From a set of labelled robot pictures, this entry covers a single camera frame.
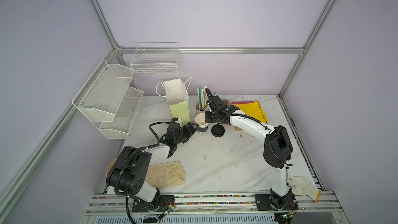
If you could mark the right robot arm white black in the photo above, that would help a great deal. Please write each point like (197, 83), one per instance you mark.
(277, 148)

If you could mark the yellow napkin stack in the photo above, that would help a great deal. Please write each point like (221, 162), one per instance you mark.
(253, 109)

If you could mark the cream leather work glove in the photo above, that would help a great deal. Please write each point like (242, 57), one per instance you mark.
(166, 175)

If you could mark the black paper coffee cup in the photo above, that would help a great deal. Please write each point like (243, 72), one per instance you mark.
(201, 122)

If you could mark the white wrapped straw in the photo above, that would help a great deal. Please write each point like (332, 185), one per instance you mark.
(203, 98)

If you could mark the white wire basket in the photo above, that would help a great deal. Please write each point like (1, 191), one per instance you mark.
(156, 58)

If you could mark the green wrapped straw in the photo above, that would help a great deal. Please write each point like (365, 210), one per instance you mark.
(200, 97)

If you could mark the white mesh shelf upper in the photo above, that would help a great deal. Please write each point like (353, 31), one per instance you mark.
(100, 97)

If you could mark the pink straw holder cup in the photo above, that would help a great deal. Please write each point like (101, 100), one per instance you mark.
(197, 109)

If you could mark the brown bowl with green bits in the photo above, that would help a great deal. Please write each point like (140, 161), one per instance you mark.
(110, 167)

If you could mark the green paper takeout bag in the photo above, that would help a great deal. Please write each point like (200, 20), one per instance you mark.
(176, 93)

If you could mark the aluminium mounting rail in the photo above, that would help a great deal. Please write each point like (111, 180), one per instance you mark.
(218, 204)

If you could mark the white mesh shelf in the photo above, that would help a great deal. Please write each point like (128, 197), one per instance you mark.
(100, 97)
(120, 127)

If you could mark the white mesh shelf lower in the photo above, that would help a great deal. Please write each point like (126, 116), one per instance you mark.
(120, 127)

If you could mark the white cloth glove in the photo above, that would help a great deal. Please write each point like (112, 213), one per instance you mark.
(301, 186)

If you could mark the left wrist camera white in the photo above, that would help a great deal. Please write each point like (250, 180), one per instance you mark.
(177, 120)

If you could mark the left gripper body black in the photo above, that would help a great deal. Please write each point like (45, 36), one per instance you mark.
(183, 136)

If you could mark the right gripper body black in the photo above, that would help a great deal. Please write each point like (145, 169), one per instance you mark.
(211, 117)

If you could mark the black plastic cup lid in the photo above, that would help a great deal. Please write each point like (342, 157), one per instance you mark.
(218, 130)

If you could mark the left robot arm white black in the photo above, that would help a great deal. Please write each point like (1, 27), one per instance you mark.
(136, 175)

